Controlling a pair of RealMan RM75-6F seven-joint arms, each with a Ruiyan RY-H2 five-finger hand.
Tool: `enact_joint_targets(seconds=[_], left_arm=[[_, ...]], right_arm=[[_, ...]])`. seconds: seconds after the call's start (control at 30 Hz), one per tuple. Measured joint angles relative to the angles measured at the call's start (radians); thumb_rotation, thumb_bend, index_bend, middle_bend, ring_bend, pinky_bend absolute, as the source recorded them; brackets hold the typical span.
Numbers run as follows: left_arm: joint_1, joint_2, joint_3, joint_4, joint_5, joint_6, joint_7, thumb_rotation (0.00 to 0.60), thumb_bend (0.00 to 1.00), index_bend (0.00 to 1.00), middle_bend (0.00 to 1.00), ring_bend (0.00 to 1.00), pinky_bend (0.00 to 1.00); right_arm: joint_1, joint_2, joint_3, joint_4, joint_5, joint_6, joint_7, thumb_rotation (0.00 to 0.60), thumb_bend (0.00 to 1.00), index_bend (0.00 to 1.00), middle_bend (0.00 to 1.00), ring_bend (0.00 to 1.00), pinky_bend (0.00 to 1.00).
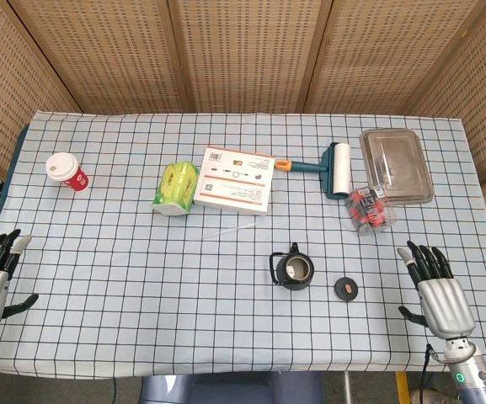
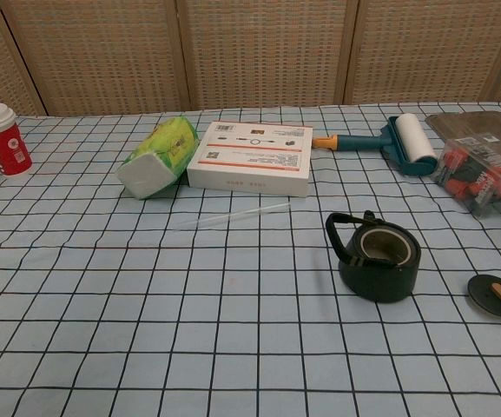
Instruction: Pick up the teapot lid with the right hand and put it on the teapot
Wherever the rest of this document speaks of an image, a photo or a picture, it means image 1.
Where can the red paper cup white lid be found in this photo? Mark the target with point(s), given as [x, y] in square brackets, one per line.
[74, 179]

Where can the black round teapot lid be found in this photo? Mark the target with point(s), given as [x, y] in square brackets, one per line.
[345, 289]

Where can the clear thin straw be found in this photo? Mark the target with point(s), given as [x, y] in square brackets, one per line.
[225, 231]

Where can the teal lint roller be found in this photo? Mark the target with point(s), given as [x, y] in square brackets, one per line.
[339, 168]

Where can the white orange cardboard box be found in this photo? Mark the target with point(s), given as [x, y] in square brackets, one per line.
[234, 185]

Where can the green tissue pack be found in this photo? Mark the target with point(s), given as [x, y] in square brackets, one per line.
[175, 185]

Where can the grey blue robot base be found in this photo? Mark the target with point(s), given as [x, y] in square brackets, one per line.
[225, 389]

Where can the bag of red items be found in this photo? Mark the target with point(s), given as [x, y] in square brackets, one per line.
[369, 208]

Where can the bamboo folding screen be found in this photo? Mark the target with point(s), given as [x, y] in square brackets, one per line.
[247, 54]

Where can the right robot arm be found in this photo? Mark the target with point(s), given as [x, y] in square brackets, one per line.
[474, 379]

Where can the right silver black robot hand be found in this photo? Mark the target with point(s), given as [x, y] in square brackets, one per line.
[447, 307]

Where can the blue checked tablecloth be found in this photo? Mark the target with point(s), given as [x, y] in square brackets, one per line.
[141, 294]

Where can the clear plastic lidded container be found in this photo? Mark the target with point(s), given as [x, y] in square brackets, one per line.
[396, 164]

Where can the black teapot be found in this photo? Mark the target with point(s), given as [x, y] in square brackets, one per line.
[293, 287]

